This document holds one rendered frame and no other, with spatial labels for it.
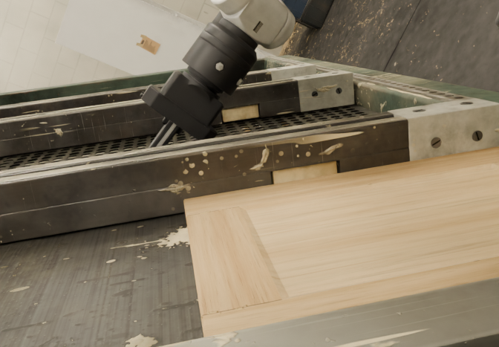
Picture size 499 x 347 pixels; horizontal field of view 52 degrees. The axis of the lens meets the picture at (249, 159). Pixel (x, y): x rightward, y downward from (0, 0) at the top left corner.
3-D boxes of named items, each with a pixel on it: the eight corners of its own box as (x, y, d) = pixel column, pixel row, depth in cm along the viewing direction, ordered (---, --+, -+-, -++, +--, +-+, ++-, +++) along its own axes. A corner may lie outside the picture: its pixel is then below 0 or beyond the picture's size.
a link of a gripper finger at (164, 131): (151, 152, 78) (174, 119, 77) (151, 157, 75) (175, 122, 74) (142, 146, 78) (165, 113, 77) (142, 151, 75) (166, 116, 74)
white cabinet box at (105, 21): (310, 76, 447) (78, -28, 396) (282, 135, 462) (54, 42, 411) (295, 65, 504) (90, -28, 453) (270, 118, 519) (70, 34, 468)
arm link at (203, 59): (206, 139, 82) (251, 78, 81) (213, 152, 73) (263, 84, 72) (139, 92, 79) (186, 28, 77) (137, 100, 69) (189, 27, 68)
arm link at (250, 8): (256, 81, 74) (304, 16, 73) (203, 39, 68) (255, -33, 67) (223, 59, 83) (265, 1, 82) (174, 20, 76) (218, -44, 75)
